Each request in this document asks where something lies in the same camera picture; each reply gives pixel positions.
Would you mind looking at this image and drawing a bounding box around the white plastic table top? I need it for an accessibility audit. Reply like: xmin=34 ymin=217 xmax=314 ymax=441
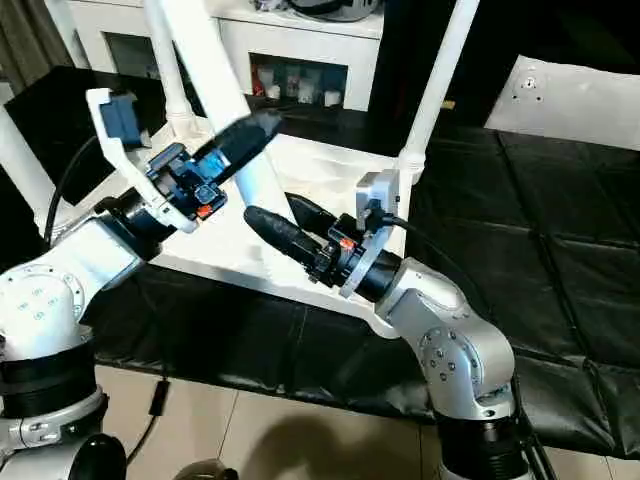
xmin=32 ymin=112 xmax=417 ymax=341

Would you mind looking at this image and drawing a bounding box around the white glass-door cabinet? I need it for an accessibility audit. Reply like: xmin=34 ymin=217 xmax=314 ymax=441
xmin=44 ymin=0 xmax=387 ymax=112

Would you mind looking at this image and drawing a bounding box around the black box with gold label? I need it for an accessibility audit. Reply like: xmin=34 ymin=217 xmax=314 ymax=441
xmin=372 ymin=0 xmax=521 ymax=127

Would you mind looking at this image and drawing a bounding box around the black table mat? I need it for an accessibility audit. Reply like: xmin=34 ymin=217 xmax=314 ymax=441
xmin=0 ymin=67 xmax=640 ymax=461

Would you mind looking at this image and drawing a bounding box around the grey brown curtain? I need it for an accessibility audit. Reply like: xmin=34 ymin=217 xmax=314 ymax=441
xmin=0 ymin=0 xmax=76 ymax=96

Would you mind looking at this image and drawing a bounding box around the dark robot left foot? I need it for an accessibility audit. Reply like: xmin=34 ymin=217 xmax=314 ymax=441
xmin=179 ymin=459 xmax=240 ymax=480

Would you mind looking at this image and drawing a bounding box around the white bag with round fitting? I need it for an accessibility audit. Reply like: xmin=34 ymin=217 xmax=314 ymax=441
xmin=483 ymin=53 xmax=640 ymax=147

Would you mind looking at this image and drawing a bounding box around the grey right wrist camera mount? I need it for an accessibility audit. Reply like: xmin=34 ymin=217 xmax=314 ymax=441
xmin=339 ymin=169 xmax=406 ymax=299

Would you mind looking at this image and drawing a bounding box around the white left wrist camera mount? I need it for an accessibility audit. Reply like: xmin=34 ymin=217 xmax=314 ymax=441
xmin=85 ymin=87 xmax=201 ymax=235

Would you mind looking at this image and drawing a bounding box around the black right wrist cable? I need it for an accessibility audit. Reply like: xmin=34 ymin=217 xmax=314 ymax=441
xmin=369 ymin=209 xmax=557 ymax=480

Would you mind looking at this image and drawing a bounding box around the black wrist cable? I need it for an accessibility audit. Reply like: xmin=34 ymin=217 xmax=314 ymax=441
xmin=42 ymin=133 xmax=172 ymax=464
xmin=369 ymin=209 xmax=557 ymax=480

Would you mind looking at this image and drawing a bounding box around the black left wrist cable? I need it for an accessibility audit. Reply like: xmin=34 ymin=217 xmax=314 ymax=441
xmin=42 ymin=133 xmax=172 ymax=464

